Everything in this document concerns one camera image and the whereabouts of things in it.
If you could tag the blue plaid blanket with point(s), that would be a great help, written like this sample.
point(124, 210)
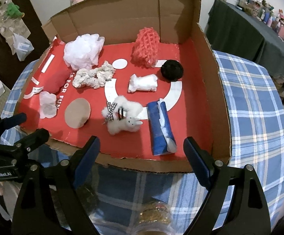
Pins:
point(256, 116)

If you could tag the dark cloth covered table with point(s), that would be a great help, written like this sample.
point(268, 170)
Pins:
point(234, 32)

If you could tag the red foam net sleeve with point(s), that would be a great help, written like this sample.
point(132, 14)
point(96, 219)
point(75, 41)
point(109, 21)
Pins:
point(145, 50)

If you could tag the green plush toy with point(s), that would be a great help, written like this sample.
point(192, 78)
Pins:
point(13, 11)

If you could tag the cream scrunchie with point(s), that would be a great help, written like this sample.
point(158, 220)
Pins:
point(94, 78)

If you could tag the white mesh bath pouf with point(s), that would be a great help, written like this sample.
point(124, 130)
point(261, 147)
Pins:
point(83, 52)

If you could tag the clear plastic bag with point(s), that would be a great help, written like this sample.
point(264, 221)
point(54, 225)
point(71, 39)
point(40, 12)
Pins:
point(23, 47)

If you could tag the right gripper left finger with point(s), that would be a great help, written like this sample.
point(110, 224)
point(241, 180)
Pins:
point(35, 212)

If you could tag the jar of gold capsules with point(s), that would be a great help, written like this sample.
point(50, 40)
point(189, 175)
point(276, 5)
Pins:
point(154, 218)

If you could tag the white fluffy bunny plush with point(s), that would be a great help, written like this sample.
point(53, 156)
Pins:
point(122, 115)

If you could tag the translucent pink pad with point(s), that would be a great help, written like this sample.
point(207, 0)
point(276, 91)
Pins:
point(48, 107)

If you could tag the blue tissue pack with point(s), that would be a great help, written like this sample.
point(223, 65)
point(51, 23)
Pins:
point(162, 138)

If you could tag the black pompom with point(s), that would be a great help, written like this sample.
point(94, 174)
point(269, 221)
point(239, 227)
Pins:
point(172, 70)

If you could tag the brown round powder puff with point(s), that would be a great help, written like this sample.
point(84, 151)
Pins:
point(77, 113)

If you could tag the brown cardboard box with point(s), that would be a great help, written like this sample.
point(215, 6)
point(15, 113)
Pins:
point(119, 21)

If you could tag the red cloth pad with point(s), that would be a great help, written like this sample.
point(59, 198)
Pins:
point(54, 83)

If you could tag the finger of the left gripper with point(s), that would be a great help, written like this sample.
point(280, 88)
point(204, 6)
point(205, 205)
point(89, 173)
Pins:
point(8, 123)
point(32, 139)

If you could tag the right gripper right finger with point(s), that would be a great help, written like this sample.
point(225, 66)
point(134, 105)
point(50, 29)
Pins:
point(248, 211)

